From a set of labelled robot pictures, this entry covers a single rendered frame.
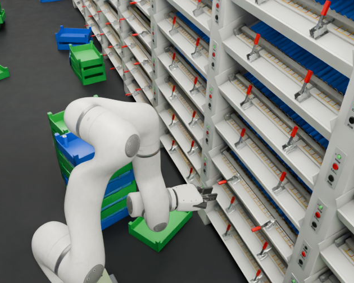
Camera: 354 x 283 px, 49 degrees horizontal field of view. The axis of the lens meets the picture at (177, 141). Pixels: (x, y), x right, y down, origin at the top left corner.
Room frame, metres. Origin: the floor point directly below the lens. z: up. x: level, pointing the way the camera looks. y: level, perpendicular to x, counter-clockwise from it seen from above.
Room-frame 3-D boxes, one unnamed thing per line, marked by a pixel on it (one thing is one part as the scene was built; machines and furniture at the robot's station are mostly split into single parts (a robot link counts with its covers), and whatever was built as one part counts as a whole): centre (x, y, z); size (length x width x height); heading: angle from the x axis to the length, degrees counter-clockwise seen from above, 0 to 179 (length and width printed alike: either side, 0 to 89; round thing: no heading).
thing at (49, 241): (0.68, 0.33, 0.67); 0.19 x 0.12 x 0.24; 52
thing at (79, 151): (1.44, 0.39, 0.52); 0.30 x 0.20 x 0.08; 130
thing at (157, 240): (1.36, 0.08, 0.04); 0.30 x 0.20 x 0.08; 144
